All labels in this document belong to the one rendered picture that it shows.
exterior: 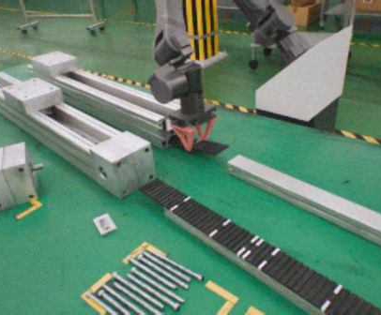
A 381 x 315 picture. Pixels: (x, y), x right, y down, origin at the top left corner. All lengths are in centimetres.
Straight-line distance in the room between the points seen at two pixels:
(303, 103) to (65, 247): 70
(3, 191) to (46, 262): 21
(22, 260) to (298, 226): 49
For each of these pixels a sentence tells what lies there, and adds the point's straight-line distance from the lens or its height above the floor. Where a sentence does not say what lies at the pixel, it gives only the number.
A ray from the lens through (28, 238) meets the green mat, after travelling 76.
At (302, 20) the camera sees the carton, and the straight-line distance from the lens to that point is 576.
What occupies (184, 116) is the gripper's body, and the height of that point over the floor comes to 90.
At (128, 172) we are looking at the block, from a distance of 75.
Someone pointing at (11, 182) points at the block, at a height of 84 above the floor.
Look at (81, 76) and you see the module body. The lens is 133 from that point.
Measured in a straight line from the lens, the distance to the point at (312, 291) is 55.
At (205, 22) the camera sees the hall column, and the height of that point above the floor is 44.
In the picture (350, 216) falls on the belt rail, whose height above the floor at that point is 81.
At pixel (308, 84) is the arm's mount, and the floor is 89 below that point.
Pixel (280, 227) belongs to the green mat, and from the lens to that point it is 68.
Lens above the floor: 124
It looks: 31 degrees down
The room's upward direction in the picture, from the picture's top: 5 degrees counter-clockwise
